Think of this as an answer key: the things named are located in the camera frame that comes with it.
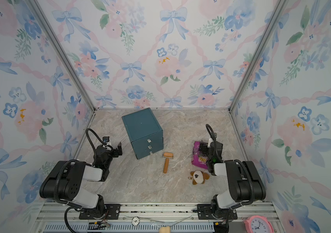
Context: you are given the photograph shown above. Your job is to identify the teal drawer cabinet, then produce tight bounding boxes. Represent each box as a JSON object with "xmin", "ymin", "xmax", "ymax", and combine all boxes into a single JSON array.
[{"xmin": 122, "ymin": 108, "xmax": 164, "ymax": 160}]

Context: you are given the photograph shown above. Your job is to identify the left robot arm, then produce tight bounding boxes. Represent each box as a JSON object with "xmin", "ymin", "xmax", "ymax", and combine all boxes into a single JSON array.
[{"xmin": 39, "ymin": 143, "xmax": 123, "ymax": 220}]

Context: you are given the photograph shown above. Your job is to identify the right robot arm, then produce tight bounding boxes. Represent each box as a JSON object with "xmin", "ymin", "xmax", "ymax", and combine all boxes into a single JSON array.
[{"xmin": 191, "ymin": 141, "xmax": 266, "ymax": 220}]

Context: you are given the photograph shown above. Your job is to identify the purple snack bag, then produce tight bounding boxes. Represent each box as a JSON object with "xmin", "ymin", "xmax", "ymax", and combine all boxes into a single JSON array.
[{"xmin": 192, "ymin": 141, "xmax": 209, "ymax": 170}]

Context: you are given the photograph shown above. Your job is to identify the brown plush dog toy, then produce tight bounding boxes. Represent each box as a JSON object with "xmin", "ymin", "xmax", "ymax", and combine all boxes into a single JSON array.
[{"xmin": 188, "ymin": 170, "xmax": 210, "ymax": 185}]

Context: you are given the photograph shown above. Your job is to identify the pink alarm clock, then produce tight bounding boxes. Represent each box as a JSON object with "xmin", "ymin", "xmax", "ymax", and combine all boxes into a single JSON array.
[{"xmin": 244, "ymin": 215, "xmax": 274, "ymax": 233}]

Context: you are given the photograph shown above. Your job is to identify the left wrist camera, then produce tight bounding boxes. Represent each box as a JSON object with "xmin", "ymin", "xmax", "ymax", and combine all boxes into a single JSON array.
[{"xmin": 102, "ymin": 136, "xmax": 111, "ymax": 146}]

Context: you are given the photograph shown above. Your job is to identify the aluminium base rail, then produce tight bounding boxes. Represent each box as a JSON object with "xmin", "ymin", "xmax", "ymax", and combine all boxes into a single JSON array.
[{"xmin": 31, "ymin": 202, "xmax": 285, "ymax": 233}]

